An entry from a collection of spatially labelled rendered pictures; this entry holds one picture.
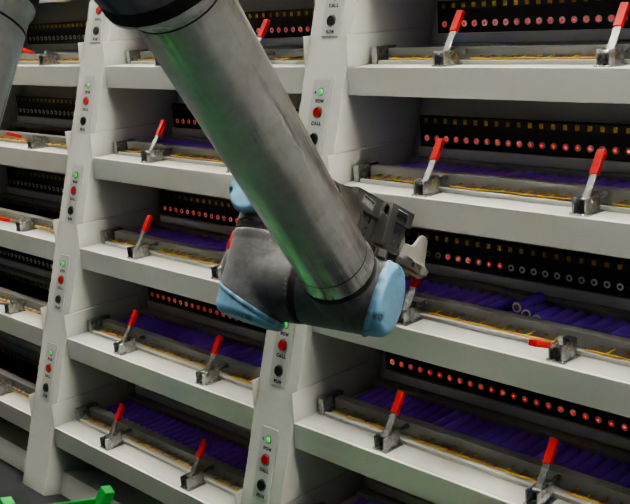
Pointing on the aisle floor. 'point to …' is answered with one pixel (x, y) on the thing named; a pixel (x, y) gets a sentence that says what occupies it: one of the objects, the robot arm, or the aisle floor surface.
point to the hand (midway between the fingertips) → (415, 275)
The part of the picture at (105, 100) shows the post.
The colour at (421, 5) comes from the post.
